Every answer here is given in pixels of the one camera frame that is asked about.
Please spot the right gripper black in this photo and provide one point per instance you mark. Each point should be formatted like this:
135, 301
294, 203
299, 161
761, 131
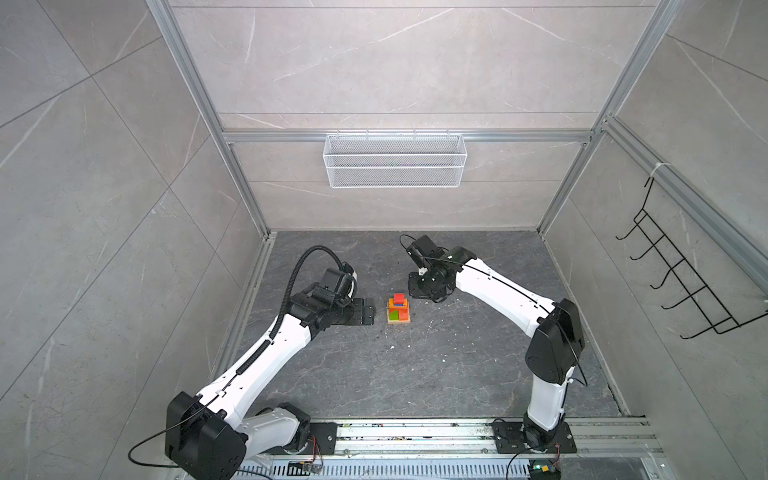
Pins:
414, 291

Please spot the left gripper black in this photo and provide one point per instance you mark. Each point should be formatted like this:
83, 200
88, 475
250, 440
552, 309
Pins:
359, 315

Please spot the orange-yellow rectangular block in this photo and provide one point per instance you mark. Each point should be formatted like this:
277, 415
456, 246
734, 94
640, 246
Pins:
392, 305

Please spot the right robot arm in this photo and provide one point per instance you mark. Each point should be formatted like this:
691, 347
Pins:
554, 329

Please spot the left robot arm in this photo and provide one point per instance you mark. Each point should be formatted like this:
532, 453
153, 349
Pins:
209, 434

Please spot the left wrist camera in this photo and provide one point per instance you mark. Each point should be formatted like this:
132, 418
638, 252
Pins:
336, 285

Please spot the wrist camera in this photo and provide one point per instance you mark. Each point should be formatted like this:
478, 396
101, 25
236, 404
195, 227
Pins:
425, 253
336, 285

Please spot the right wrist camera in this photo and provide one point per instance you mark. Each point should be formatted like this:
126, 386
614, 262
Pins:
425, 253

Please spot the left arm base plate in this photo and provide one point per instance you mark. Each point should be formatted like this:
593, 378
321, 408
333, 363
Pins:
312, 437

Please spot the white wire mesh basket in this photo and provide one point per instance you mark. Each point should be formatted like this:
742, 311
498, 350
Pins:
394, 161

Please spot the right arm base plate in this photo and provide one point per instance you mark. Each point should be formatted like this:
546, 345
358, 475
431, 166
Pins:
512, 437

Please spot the aluminium mounting rail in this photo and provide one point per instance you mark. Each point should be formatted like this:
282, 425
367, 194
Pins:
472, 437

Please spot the black wire hook rack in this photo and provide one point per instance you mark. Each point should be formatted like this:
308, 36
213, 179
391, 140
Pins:
717, 317

